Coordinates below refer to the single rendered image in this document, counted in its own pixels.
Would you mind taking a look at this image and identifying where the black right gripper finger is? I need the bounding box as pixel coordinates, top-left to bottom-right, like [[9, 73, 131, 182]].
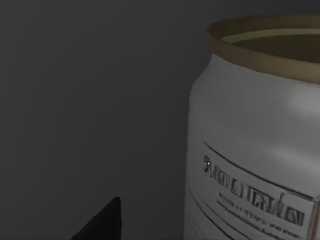
[[70, 196, 123, 240]]

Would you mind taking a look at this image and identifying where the white can with gold rim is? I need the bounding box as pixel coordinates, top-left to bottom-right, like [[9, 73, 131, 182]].
[[183, 13, 320, 240]]

